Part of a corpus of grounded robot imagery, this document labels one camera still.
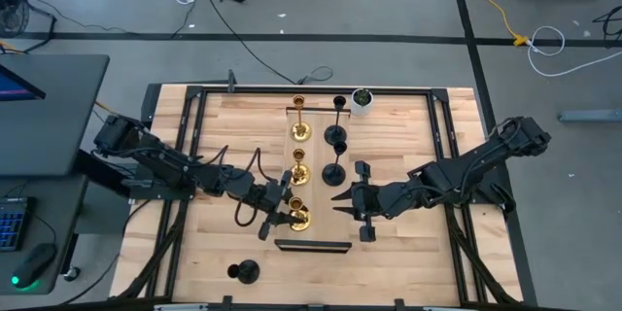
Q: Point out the gold candlestick holder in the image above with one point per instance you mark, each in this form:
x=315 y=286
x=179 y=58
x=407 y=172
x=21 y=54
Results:
x=300 y=174
x=301 y=217
x=300 y=131

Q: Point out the black computer mouse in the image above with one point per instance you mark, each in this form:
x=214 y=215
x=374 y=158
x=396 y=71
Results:
x=33 y=265

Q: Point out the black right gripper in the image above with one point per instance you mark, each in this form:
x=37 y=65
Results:
x=370 y=200

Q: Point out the black clamp bracket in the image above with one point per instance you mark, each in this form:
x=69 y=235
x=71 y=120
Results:
x=232 y=81

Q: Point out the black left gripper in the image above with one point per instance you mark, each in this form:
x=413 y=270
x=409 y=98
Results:
x=267 y=198

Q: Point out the white pot with green plant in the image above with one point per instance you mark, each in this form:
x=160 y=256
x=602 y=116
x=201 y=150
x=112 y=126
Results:
x=361 y=108

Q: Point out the black floor fan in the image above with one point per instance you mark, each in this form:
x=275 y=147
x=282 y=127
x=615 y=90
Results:
x=12 y=10

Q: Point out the wooden riser shelf black legs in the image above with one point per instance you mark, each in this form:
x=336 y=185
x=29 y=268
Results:
x=316 y=204

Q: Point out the black aluminium table frame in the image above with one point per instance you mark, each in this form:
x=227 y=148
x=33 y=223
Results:
x=272 y=90

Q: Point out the black candlestick holder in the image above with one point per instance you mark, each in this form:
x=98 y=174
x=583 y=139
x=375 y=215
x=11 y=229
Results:
x=248 y=272
x=334 y=175
x=335 y=134

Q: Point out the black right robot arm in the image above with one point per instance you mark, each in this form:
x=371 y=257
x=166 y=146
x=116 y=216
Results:
x=461 y=170

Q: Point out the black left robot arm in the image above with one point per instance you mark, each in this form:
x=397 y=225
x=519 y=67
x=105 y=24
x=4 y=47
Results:
x=165 y=165

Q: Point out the grey metal bar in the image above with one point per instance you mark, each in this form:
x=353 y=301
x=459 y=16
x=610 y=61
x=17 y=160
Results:
x=590 y=115

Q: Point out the lit computer monitor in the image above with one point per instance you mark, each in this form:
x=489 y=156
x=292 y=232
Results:
x=14 y=88

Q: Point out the dark grey desk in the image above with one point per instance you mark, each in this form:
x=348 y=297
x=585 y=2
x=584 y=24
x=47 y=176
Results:
x=58 y=121
x=53 y=223

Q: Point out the backlit black keyboard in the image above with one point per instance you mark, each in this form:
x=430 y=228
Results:
x=14 y=223

